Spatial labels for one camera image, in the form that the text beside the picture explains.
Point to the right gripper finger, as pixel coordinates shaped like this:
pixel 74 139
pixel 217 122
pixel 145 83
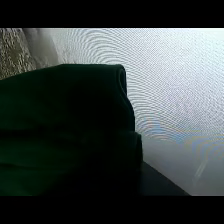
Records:
pixel 156 185

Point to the dark green T-shirt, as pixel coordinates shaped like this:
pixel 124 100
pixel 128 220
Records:
pixel 63 126

